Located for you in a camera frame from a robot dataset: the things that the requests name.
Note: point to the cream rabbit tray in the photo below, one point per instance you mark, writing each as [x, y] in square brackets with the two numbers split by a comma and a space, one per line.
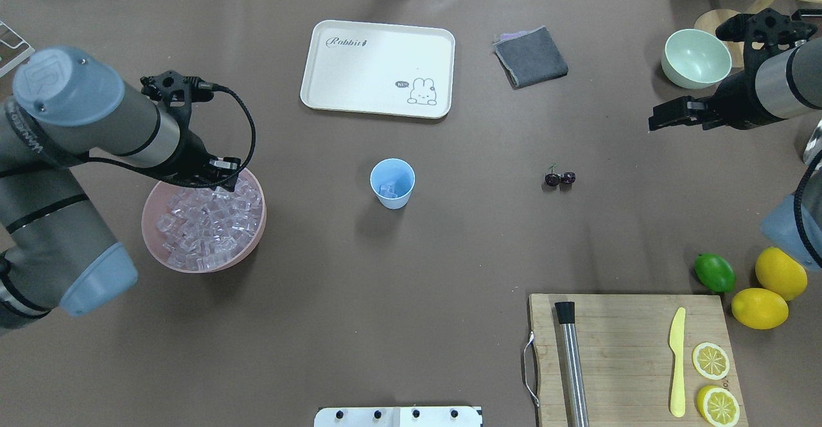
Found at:
[374, 68]

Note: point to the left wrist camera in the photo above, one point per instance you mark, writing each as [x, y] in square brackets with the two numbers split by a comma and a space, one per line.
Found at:
[172, 87]

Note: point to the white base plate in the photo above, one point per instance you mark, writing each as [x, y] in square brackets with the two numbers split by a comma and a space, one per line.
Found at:
[400, 416]

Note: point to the mint green bowl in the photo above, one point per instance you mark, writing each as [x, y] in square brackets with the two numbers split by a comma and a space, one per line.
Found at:
[694, 59]

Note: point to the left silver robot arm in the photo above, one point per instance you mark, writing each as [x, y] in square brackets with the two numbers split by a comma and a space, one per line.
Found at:
[68, 109]

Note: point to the grey folded cloth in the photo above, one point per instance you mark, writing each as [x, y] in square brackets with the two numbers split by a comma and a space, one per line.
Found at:
[530, 57]

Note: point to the lemon half slice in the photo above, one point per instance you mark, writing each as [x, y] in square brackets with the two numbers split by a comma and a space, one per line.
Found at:
[711, 361]
[718, 406]

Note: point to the light blue plastic cup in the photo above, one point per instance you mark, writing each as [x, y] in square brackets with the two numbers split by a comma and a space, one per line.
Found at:
[393, 181]

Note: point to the dark cherries pair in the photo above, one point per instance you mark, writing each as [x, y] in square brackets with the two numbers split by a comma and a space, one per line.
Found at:
[554, 179]

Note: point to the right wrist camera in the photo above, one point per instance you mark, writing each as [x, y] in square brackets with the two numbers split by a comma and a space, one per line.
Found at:
[767, 27]

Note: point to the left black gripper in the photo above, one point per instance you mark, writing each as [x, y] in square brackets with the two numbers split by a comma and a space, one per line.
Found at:
[192, 153]

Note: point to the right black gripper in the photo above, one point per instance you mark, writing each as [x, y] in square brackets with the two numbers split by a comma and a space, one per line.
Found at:
[737, 98]

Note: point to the yellow lemon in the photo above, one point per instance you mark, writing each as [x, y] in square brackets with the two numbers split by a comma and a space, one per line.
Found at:
[760, 309]
[779, 273]

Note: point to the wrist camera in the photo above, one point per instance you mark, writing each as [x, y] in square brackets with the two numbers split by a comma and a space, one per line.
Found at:
[767, 27]
[172, 87]

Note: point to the pink bowl of ice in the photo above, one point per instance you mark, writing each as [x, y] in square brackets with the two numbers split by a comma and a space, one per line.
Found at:
[204, 230]

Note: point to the steel muddler black tip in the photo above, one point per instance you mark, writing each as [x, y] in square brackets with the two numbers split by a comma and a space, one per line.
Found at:
[574, 375]

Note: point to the yellow plastic knife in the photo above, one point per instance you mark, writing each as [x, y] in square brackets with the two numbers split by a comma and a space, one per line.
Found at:
[675, 340]

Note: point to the wooden cutting board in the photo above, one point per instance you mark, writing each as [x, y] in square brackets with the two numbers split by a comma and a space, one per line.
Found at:
[626, 362]

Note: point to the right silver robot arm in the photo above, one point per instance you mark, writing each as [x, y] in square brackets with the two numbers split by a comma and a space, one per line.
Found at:
[782, 87]

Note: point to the green lime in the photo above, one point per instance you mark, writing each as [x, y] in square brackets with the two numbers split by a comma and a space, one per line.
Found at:
[715, 273]

